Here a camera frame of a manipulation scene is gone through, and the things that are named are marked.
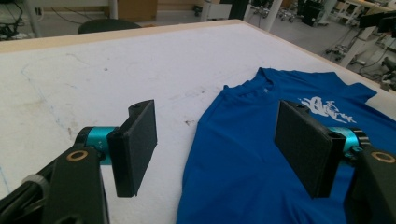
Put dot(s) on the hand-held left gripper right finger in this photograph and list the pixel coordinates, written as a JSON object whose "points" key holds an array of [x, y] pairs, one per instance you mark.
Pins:
{"points": [[303, 146]]}

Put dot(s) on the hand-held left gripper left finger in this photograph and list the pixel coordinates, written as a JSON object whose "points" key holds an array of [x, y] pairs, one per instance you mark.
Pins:
{"points": [[134, 146]]}

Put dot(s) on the blue t-shirt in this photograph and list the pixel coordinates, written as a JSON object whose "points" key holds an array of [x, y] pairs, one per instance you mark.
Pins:
{"points": [[236, 149]]}

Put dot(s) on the white table mat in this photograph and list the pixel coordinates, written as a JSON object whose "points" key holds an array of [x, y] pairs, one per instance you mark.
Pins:
{"points": [[124, 71]]}

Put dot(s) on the black round stool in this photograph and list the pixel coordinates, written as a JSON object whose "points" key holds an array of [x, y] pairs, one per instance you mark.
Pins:
{"points": [[106, 25]]}

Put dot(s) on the white metal stand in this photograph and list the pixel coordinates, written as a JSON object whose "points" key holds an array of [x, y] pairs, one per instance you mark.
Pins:
{"points": [[274, 14]]}

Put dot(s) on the large cardboard box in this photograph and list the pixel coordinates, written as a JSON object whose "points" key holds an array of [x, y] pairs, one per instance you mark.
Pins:
{"points": [[137, 9]]}

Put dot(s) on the black aluminium post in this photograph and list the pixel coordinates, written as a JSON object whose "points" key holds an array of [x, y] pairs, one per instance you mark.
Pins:
{"points": [[239, 8]]}

